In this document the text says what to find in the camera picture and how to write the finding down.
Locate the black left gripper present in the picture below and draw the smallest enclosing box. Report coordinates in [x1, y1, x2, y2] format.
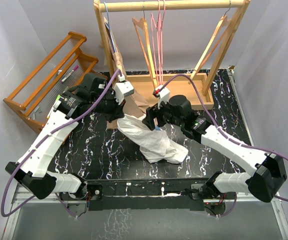
[90, 88, 126, 123]

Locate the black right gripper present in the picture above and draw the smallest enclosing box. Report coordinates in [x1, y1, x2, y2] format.
[142, 97, 184, 131]

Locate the beige t shirt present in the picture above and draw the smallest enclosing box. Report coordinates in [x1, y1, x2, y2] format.
[104, 19, 149, 118]

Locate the white t shirt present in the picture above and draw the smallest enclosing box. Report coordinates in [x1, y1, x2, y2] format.
[117, 114, 189, 164]

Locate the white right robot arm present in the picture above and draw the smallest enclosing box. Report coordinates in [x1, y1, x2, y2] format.
[142, 95, 287, 203]

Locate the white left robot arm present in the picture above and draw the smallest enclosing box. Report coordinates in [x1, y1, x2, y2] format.
[5, 70, 133, 200]

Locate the light wooden hanger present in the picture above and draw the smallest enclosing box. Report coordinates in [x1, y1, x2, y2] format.
[190, 0, 232, 79]

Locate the purple capped marker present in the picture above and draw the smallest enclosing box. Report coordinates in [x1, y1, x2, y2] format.
[60, 65, 79, 83]

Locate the wooden clothes rack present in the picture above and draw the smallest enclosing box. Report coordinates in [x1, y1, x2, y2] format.
[93, 0, 250, 110]

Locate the orange wooden shelf rack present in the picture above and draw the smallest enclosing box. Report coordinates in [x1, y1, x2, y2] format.
[3, 31, 99, 134]

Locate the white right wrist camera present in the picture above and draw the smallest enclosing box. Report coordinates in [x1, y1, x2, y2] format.
[153, 85, 170, 109]

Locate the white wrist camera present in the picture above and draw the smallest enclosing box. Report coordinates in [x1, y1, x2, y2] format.
[113, 74, 135, 105]
[153, 85, 170, 109]

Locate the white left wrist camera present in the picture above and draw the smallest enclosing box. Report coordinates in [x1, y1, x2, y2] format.
[113, 74, 135, 105]

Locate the blue wire hanger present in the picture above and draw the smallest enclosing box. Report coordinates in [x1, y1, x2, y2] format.
[103, 1, 117, 53]

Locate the pink wire hanger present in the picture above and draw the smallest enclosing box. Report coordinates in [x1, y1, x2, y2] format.
[150, 0, 161, 86]
[157, 0, 166, 85]

